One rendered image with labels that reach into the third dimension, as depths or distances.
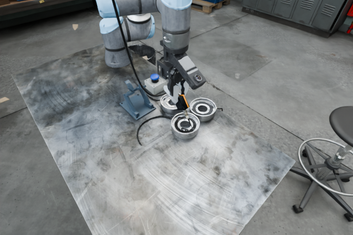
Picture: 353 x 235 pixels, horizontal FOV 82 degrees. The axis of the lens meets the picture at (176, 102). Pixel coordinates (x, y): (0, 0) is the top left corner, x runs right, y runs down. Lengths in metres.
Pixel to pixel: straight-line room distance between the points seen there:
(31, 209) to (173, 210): 1.26
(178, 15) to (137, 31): 0.58
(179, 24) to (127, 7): 0.15
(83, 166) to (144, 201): 0.24
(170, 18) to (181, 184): 0.47
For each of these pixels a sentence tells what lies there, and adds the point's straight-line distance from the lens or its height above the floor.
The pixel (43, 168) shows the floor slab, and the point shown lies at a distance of 1.89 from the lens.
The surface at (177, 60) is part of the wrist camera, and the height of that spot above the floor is 1.10.
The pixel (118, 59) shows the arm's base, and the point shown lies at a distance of 1.13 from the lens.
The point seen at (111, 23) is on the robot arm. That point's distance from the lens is 1.07.
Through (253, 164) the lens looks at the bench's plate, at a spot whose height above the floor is 0.80.
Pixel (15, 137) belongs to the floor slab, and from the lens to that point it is 2.24.
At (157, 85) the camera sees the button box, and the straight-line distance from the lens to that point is 0.91.
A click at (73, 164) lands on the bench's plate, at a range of 0.78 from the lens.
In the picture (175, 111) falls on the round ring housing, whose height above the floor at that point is 0.83.
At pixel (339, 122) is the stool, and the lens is 1.34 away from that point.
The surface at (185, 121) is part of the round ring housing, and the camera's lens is 0.78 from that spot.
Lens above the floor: 1.40
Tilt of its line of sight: 43 degrees down
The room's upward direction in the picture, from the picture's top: straight up
